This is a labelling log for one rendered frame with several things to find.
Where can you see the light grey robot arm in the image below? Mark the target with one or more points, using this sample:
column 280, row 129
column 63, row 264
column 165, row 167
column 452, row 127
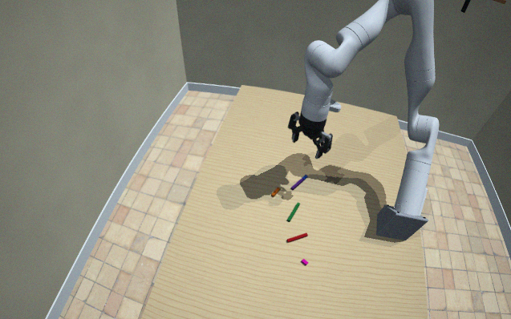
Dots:
column 322, row 59

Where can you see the orange rod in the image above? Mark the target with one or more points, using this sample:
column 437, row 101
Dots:
column 275, row 192

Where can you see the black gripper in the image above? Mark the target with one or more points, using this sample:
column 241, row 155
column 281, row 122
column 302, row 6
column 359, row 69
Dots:
column 318, row 132

